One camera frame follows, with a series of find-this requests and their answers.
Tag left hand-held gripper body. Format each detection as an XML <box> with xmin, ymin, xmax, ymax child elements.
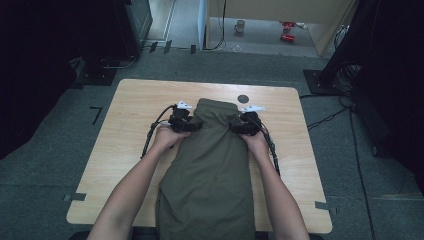
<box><xmin>168</xmin><ymin>100</ymin><xmax>194</xmax><ymax>132</ymax></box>

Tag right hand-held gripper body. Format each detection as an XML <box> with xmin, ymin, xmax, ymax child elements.
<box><xmin>238</xmin><ymin>104</ymin><xmax>266</xmax><ymax>137</ymax></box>

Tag olive green shorts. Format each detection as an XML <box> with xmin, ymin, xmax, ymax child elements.
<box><xmin>155</xmin><ymin>97</ymin><xmax>257</xmax><ymax>240</ymax></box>

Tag person's right hand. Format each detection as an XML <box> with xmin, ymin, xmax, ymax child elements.
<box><xmin>239</xmin><ymin>131</ymin><xmax>270</xmax><ymax>159</ymax></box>

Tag person's left hand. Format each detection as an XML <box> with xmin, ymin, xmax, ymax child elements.
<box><xmin>151</xmin><ymin>124</ymin><xmax>191</xmax><ymax>154</ymax></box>

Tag bent metal tube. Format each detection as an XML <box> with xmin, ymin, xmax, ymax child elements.
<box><xmin>99</xmin><ymin>54</ymin><xmax>140</xmax><ymax>70</ymax></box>

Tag beige mug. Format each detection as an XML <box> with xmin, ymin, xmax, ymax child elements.
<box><xmin>233</xmin><ymin>19</ymin><xmax>247</xmax><ymax>34</ymax></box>

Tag dark cabinet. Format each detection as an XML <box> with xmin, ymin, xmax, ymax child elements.
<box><xmin>113</xmin><ymin>0</ymin><xmax>154</xmax><ymax>58</ymax></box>

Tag grey tape piece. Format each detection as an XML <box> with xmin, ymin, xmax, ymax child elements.
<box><xmin>314</xmin><ymin>200</ymin><xmax>338</xmax><ymax>215</ymax></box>
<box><xmin>63</xmin><ymin>192</ymin><xmax>87</xmax><ymax>203</ymax></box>

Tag person's lap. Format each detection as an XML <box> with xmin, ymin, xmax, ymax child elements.
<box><xmin>68</xmin><ymin>227</ymin><xmax>325</xmax><ymax>240</ymax></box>

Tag left hand-held gripper black cable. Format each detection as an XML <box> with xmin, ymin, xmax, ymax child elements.
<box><xmin>140</xmin><ymin>104</ymin><xmax>178</xmax><ymax>160</ymax></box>

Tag hand-held gripper black cable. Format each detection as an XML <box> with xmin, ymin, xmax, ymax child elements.
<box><xmin>256</xmin><ymin>119</ymin><xmax>282</xmax><ymax>177</ymax></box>
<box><xmin>140</xmin><ymin>104</ymin><xmax>178</xmax><ymax>160</ymax></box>

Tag right hand-held gripper black cable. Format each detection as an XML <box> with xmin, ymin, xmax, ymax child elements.
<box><xmin>256</xmin><ymin>119</ymin><xmax>282</xmax><ymax>177</ymax></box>

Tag black stand base plate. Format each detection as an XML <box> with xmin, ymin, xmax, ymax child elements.
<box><xmin>74</xmin><ymin>64</ymin><xmax>118</xmax><ymax>87</ymax></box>
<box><xmin>303</xmin><ymin>69</ymin><xmax>344</xmax><ymax>96</ymax></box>

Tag black hanging cable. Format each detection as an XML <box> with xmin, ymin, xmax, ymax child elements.
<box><xmin>203</xmin><ymin>0</ymin><xmax>228</xmax><ymax>51</ymax></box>

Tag bundle of black cables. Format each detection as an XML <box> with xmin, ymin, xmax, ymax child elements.
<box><xmin>333</xmin><ymin>61</ymin><xmax>363</xmax><ymax>95</ymax></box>

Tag long black floor cable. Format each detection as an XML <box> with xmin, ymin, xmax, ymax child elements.
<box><xmin>348</xmin><ymin>106</ymin><xmax>378</xmax><ymax>240</ymax></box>

